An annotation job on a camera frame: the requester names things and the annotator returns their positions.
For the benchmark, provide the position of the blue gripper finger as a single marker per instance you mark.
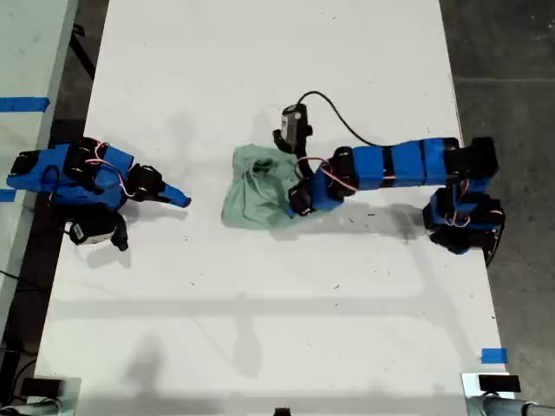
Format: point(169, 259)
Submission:
point(178, 191)
point(175, 203)
point(292, 212)

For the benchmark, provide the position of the pale green T-shirt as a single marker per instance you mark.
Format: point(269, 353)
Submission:
point(251, 203)

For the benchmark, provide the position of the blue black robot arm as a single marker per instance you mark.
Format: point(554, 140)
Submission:
point(110, 162)
point(403, 162)

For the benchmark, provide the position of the black metal strut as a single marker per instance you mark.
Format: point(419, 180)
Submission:
point(86, 56)

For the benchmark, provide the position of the short blue tape strip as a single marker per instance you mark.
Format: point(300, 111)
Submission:
point(8, 195)

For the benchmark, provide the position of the long blue tape strip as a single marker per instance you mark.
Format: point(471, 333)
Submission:
point(24, 105)

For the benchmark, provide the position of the pale side table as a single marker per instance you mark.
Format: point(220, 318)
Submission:
point(30, 52)

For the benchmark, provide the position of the small black object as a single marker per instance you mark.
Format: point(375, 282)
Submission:
point(282, 412)

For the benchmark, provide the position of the small black box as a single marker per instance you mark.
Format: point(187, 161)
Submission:
point(41, 387)
point(498, 383)

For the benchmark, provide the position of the squarish blue tape piece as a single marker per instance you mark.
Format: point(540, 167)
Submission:
point(494, 356)

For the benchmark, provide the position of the grey blue rounded object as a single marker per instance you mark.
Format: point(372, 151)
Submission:
point(30, 410)
point(498, 408)

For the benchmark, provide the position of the black camera stalk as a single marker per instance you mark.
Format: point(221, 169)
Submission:
point(279, 139)
point(120, 234)

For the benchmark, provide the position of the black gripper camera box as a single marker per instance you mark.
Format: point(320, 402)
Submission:
point(91, 233)
point(294, 123)

